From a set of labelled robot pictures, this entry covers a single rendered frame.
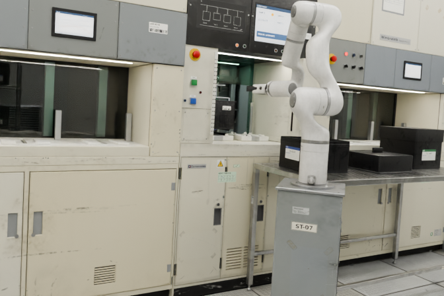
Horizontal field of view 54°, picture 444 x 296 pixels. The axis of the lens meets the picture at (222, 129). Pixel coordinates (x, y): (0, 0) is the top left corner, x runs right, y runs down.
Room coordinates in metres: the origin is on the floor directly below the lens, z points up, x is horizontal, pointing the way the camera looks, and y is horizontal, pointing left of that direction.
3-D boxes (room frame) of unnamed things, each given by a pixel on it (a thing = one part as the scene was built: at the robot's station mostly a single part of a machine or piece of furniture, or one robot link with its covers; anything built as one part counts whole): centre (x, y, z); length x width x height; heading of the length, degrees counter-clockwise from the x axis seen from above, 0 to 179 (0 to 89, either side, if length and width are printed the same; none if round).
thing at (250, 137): (2.88, -0.17, 0.89); 0.22 x 0.21 x 0.04; 29
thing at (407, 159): (2.55, -0.92, 0.83); 0.29 x 0.29 x 0.13; 31
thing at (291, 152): (2.40, -0.51, 0.85); 0.28 x 0.28 x 0.17; 24
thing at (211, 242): (2.90, 0.04, 0.98); 0.95 x 0.88 x 1.95; 29
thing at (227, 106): (2.75, 0.07, 1.06); 0.24 x 0.20 x 0.32; 120
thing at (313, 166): (1.88, -0.41, 0.85); 0.19 x 0.19 x 0.18
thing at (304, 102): (1.87, -0.38, 1.07); 0.19 x 0.12 x 0.24; 106
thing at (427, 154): (2.85, -1.25, 0.89); 0.29 x 0.29 x 0.25; 31
